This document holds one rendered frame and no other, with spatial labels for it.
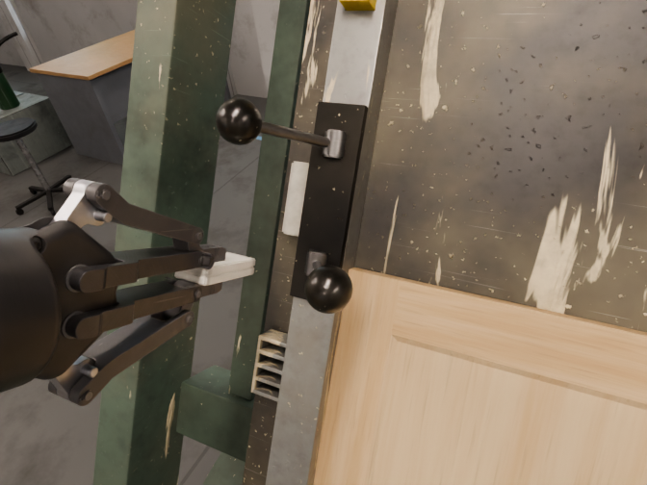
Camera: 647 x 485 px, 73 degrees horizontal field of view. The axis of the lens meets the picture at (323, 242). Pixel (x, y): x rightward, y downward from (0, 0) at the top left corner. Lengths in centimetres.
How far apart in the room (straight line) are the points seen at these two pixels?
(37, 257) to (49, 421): 212
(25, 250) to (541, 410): 42
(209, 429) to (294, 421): 20
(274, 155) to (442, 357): 32
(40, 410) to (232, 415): 180
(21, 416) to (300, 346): 204
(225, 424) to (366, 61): 50
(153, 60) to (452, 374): 48
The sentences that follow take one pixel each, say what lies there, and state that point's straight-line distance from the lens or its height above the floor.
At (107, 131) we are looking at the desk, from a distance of 394.
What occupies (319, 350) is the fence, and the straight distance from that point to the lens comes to 47.
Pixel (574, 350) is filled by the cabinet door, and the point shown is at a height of 133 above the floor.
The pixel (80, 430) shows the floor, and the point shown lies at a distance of 223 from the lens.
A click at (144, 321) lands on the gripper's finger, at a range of 33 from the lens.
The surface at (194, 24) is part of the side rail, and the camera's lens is 60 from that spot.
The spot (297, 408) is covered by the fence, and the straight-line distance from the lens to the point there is 50.
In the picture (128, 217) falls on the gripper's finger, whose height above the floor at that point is 153.
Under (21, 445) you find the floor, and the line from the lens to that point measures 234.
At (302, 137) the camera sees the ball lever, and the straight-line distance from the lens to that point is 41.
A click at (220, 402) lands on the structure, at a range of 66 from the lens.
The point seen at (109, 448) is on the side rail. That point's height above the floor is 113.
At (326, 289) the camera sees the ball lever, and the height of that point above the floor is 144.
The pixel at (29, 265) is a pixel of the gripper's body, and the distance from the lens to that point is 22.
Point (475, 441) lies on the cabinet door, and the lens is 49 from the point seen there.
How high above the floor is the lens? 167
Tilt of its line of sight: 40 degrees down
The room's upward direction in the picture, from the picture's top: 7 degrees counter-clockwise
